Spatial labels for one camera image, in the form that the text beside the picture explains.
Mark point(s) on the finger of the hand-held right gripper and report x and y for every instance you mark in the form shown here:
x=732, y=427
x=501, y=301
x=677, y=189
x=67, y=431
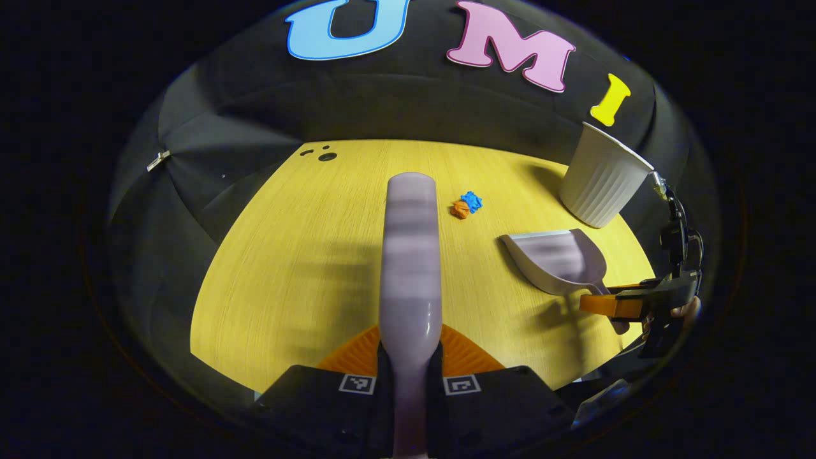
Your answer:
x=612, y=307
x=637, y=287

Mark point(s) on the wooden desktop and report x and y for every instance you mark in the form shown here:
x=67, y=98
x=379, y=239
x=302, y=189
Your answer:
x=306, y=255

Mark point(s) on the lilac dustpan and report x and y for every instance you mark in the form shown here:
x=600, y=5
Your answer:
x=561, y=261

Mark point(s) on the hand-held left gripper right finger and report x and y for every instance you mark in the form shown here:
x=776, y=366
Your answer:
x=435, y=414

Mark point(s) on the orange paper trash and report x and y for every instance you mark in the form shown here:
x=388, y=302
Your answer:
x=459, y=210

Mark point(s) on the silver metal clip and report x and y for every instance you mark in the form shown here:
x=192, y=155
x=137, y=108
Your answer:
x=159, y=160

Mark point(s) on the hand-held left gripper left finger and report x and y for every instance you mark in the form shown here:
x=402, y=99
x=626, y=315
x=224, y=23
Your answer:
x=384, y=408

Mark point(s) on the blue paper trash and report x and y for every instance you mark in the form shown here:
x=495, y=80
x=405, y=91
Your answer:
x=472, y=201

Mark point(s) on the white ribbed garbage bin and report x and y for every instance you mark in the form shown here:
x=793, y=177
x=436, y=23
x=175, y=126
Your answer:
x=602, y=175

